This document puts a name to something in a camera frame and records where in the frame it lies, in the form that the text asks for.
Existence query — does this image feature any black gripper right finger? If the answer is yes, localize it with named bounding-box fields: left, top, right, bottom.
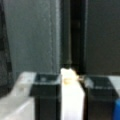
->
left=84, top=75, right=118, bottom=120

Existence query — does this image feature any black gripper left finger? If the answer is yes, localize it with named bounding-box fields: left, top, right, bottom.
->
left=30, top=74, right=61, bottom=120

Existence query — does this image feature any white small block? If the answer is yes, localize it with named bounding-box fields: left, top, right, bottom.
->
left=61, top=68, right=85, bottom=120

